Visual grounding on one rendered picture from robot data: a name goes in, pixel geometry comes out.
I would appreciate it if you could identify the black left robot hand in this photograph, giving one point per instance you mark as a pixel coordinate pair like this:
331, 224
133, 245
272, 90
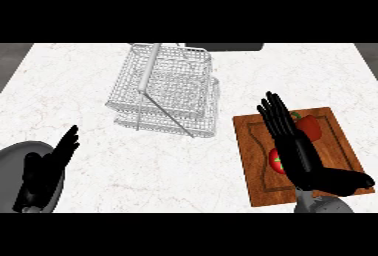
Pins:
43, 170

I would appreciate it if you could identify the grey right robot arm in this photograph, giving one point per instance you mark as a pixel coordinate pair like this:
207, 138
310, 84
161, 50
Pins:
319, 203

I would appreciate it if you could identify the red tomato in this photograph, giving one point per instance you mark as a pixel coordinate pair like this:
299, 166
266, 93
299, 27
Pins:
276, 161

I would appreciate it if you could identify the brown wooden cutting board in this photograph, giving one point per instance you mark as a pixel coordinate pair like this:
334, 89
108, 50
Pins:
340, 146

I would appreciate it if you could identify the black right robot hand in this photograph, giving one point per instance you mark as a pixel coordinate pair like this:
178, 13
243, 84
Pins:
296, 150

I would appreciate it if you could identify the dark grey flat appliance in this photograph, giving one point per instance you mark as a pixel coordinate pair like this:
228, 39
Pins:
223, 46

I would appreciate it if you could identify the red bell pepper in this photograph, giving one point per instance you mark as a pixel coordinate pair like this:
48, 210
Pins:
309, 126

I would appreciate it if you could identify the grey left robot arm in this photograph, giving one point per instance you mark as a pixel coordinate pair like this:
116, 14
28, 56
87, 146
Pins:
27, 160

